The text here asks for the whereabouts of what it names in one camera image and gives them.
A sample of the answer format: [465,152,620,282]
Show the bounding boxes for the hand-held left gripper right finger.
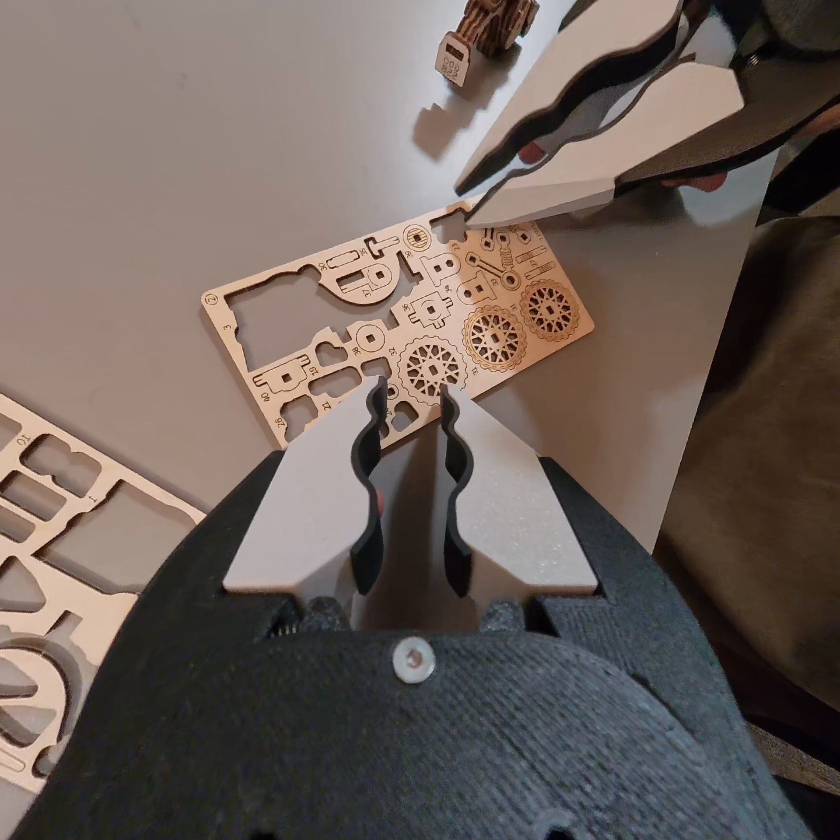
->
[440,384,601,605]

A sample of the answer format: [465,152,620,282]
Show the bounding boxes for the person's right hand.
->
[659,167,729,196]

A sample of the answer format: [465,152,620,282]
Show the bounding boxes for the wooden model vehicle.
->
[436,0,542,86]

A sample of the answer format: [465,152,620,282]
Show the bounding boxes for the person's olive sweater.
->
[656,98,840,788]

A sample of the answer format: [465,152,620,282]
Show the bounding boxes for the grey desk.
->
[0,0,778,840]

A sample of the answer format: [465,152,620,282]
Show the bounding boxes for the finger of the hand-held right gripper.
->
[463,60,747,231]
[454,0,691,196]

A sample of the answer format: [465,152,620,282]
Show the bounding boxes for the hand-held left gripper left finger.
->
[222,375,389,631]

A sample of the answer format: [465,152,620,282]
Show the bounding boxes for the laser-cut wooden gear sheet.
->
[200,200,595,451]

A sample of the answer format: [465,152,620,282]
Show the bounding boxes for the large punched-out wooden sheet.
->
[0,392,207,785]

